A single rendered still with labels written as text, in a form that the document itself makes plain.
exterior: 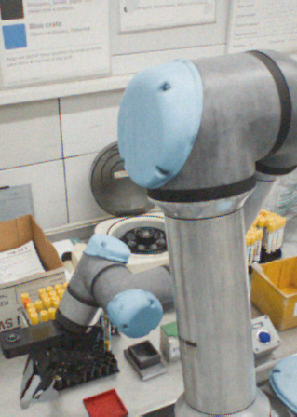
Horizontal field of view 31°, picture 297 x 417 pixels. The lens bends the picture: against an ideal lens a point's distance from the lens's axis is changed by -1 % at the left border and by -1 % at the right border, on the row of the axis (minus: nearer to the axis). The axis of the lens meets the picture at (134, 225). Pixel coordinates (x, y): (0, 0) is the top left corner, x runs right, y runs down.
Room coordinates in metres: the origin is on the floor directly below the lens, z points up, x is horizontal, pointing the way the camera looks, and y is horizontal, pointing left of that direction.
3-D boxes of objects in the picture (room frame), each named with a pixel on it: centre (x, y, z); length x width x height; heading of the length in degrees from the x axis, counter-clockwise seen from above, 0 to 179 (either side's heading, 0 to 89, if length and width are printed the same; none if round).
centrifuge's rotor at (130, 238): (1.20, -0.03, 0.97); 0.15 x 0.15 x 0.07
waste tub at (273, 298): (1.04, -0.37, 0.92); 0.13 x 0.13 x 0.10; 22
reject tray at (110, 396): (0.74, 0.06, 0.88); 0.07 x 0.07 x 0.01; 25
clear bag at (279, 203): (1.55, -0.45, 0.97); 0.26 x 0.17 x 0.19; 131
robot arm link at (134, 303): (0.70, 0.00, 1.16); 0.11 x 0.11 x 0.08; 28
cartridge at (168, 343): (0.89, -0.08, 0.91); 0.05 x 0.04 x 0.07; 25
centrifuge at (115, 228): (1.19, -0.03, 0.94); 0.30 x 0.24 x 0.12; 16
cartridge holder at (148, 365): (0.86, -0.02, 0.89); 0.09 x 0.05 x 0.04; 27
